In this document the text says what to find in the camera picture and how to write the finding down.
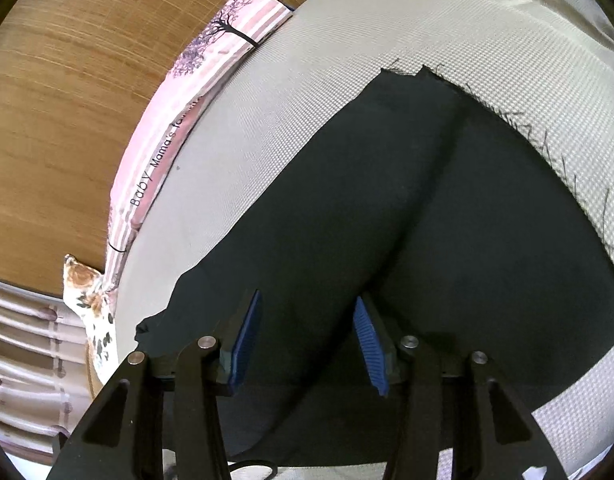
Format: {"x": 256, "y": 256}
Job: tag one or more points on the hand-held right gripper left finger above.
{"x": 247, "y": 340}

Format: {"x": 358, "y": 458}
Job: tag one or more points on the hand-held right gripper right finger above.
{"x": 369, "y": 345}

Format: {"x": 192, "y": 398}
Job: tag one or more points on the black pants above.
{"x": 387, "y": 210}

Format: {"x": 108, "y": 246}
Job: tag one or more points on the floral pillow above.
{"x": 94, "y": 310}

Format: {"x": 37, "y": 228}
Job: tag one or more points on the pink striped pillow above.
{"x": 157, "y": 150}

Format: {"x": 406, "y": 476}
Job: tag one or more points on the woven wooden headboard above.
{"x": 87, "y": 85}

